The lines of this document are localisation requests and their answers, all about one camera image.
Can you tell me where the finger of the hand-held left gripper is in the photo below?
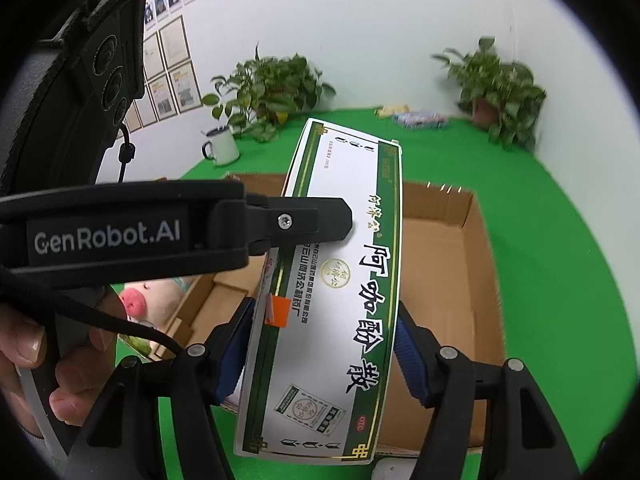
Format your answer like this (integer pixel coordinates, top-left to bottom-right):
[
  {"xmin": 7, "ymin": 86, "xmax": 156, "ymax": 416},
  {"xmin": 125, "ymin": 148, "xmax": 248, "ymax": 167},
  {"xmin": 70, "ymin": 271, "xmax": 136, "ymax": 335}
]
[{"xmin": 245, "ymin": 192, "xmax": 354, "ymax": 256}]

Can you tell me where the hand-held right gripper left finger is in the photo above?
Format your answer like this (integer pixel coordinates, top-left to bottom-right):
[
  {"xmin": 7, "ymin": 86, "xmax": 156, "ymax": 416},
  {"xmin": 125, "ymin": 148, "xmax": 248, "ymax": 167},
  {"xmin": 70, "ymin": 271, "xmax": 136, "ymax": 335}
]
[{"xmin": 75, "ymin": 297, "xmax": 256, "ymax": 480}]

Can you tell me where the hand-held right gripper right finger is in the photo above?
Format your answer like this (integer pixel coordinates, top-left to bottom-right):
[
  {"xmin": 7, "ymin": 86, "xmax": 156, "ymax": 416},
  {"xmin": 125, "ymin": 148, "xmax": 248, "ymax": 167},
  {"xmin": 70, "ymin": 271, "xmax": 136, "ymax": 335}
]
[{"xmin": 392, "ymin": 300, "xmax": 581, "ymax": 480}]

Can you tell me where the large cardboard box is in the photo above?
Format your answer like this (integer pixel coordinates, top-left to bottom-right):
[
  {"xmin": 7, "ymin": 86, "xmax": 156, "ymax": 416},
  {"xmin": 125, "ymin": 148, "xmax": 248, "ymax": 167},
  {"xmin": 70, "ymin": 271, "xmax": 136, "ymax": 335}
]
[{"xmin": 115, "ymin": 172, "xmax": 503, "ymax": 459}]

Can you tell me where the green and white medicine box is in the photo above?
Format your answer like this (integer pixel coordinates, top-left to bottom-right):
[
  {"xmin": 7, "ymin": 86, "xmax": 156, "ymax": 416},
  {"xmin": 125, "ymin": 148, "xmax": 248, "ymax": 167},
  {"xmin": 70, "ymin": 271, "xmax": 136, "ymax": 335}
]
[{"xmin": 234, "ymin": 118, "xmax": 403, "ymax": 463}]

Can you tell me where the person's left hand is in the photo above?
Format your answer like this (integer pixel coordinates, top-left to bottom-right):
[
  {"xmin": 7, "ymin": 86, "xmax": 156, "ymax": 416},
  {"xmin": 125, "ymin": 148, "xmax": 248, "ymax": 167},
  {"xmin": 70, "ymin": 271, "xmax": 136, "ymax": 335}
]
[{"xmin": 0, "ymin": 294, "xmax": 122, "ymax": 437}]

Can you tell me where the pink pig plush toy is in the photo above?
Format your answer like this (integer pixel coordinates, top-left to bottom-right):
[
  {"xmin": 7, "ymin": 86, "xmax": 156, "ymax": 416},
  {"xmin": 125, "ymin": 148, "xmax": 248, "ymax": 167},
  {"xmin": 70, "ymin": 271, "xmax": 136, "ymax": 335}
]
[{"xmin": 107, "ymin": 275, "xmax": 203, "ymax": 327}]

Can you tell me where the white hair dryer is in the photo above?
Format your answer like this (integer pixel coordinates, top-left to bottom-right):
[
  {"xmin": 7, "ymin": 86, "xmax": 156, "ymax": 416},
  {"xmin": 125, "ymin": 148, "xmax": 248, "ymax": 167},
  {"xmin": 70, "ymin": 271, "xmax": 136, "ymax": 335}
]
[{"xmin": 372, "ymin": 457, "xmax": 419, "ymax": 480}]

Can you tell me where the white enamel mug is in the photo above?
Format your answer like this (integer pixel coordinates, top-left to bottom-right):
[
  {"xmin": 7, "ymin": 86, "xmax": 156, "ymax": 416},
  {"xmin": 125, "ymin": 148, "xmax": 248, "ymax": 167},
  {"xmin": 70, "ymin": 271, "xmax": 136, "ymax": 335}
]
[{"xmin": 201, "ymin": 127, "xmax": 240, "ymax": 166}]

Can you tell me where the bushy potted plant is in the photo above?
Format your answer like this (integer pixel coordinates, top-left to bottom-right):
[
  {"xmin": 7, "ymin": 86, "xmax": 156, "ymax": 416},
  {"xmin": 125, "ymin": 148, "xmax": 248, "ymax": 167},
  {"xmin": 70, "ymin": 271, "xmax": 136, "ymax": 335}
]
[{"xmin": 210, "ymin": 45, "xmax": 337, "ymax": 144}]

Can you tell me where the colourful flat packet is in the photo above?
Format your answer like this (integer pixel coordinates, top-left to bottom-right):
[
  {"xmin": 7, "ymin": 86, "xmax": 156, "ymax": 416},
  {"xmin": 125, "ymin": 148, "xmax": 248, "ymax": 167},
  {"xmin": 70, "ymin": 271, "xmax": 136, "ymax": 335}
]
[{"xmin": 391, "ymin": 111, "xmax": 450, "ymax": 131}]

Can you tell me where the potted plant in brown pot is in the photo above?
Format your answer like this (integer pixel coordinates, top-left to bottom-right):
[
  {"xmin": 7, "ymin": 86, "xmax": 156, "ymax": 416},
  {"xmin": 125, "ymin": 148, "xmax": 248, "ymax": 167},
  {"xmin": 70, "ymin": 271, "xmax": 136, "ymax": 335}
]
[{"xmin": 431, "ymin": 36, "xmax": 548, "ymax": 154}]

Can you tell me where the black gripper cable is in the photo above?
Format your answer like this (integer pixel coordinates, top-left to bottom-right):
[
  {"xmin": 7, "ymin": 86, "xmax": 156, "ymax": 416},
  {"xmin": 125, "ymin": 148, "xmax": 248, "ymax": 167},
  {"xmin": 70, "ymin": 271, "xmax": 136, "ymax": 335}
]
[{"xmin": 0, "ymin": 265, "xmax": 184, "ymax": 357}]

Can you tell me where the group of framed wall certificates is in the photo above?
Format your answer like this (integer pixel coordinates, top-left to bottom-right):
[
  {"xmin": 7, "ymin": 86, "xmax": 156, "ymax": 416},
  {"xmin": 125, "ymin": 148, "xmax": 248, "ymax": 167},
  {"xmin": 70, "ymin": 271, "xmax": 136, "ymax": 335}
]
[{"xmin": 122, "ymin": 15, "xmax": 202, "ymax": 134}]

